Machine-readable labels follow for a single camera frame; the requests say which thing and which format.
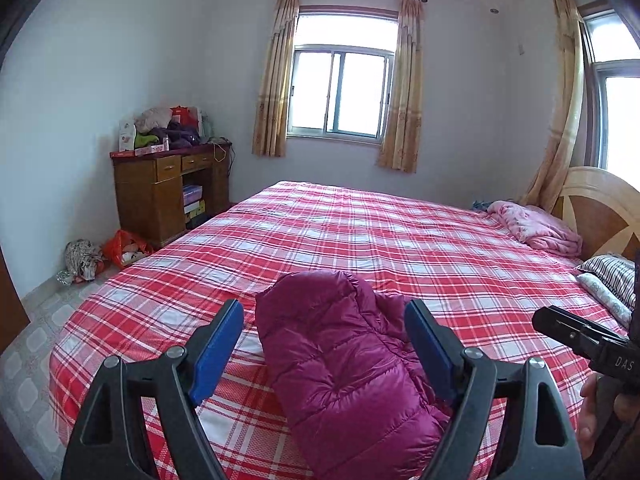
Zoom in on magenta puffer down jacket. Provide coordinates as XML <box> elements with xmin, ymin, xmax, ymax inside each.
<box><xmin>255</xmin><ymin>271</ymin><xmax>450</xmax><ymax>479</ymax></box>

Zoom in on person's right hand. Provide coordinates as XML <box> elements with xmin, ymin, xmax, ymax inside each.
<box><xmin>577</xmin><ymin>372</ymin><xmax>640</xmax><ymax>461</ymax></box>

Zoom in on white floral pillow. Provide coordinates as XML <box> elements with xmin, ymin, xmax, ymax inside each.
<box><xmin>576</xmin><ymin>273</ymin><xmax>632</xmax><ymax>328</ymax></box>

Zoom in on striped pillow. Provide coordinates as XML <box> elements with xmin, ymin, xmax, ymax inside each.
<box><xmin>577</xmin><ymin>255</ymin><xmax>636</xmax><ymax>309</ymax></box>

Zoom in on red white plaid bedspread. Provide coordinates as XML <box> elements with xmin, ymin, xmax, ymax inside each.
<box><xmin>50</xmin><ymin>181</ymin><xmax>615</xmax><ymax>479</ymax></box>

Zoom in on wooden bed headboard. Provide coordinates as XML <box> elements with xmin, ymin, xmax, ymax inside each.
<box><xmin>551</xmin><ymin>167</ymin><xmax>640</xmax><ymax>260</ymax></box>

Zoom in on pink floral blanket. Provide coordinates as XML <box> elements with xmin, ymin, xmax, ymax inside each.
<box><xmin>487</xmin><ymin>200</ymin><xmax>582</xmax><ymax>258</ymax></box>

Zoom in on side beige curtain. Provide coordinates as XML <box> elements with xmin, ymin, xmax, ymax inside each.
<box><xmin>521</xmin><ymin>0</ymin><xmax>585</xmax><ymax>212</ymax></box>

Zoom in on patterned cloth bundle on floor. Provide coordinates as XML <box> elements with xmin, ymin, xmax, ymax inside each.
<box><xmin>56</xmin><ymin>240</ymin><xmax>106</xmax><ymax>286</ymax></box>

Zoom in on red plastic bag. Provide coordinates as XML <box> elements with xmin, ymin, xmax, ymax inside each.
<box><xmin>102</xmin><ymin>230</ymin><xmax>153</xmax><ymax>270</ymax></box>

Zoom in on boxes in desk shelf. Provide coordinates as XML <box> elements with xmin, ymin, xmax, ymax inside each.
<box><xmin>182</xmin><ymin>184</ymin><xmax>206</xmax><ymax>230</ymax></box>

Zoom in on brown wooden desk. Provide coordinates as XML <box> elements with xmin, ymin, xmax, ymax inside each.
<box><xmin>110</xmin><ymin>140</ymin><xmax>232</xmax><ymax>248</ymax></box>

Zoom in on right beige curtain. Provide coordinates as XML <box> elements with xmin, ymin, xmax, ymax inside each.
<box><xmin>378</xmin><ymin>0</ymin><xmax>424</xmax><ymax>174</ymax></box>

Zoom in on side window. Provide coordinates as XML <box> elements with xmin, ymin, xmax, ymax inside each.
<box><xmin>579</xmin><ymin>0</ymin><xmax>639</xmax><ymax>188</ymax></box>

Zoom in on clutter pile on desk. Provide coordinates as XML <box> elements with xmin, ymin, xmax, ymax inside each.
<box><xmin>111</xmin><ymin>105</ymin><xmax>231</xmax><ymax>157</ymax></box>

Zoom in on left beige curtain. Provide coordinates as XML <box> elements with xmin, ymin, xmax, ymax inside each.
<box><xmin>252</xmin><ymin>0</ymin><xmax>299</xmax><ymax>157</ymax></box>

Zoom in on back window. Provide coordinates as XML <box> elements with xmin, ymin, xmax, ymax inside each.
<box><xmin>288</xmin><ymin>12</ymin><xmax>398</xmax><ymax>143</ymax></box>

